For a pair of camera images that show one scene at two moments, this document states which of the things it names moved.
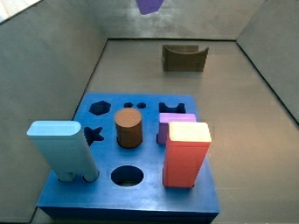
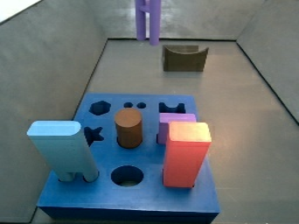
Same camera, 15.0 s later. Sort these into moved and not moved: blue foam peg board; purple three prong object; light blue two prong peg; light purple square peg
Moved: purple three prong object
Not moved: light purple square peg; light blue two prong peg; blue foam peg board
